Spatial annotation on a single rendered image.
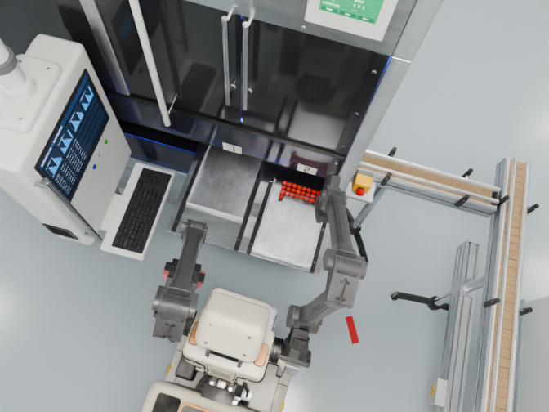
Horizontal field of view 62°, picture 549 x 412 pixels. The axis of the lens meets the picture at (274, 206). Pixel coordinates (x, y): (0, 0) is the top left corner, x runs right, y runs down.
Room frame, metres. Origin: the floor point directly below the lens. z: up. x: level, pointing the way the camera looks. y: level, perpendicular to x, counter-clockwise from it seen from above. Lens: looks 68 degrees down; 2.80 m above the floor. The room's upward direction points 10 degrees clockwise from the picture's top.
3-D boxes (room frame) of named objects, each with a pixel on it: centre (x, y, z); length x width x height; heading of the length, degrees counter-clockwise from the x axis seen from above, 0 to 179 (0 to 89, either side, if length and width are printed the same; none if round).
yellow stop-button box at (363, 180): (0.93, -0.36, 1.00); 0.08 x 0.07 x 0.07; 174
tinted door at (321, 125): (0.95, -0.03, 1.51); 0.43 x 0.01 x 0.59; 84
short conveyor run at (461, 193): (1.04, -0.66, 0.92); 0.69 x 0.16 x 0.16; 84
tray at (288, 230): (0.73, -0.09, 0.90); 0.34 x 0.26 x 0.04; 173
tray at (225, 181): (0.88, 0.24, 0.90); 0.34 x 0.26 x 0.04; 174
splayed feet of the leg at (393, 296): (0.67, -1.04, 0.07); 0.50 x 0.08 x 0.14; 84
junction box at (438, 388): (0.15, -0.92, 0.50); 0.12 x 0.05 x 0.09; 174
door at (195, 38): (1.00, 0.42, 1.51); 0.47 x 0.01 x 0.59; 84
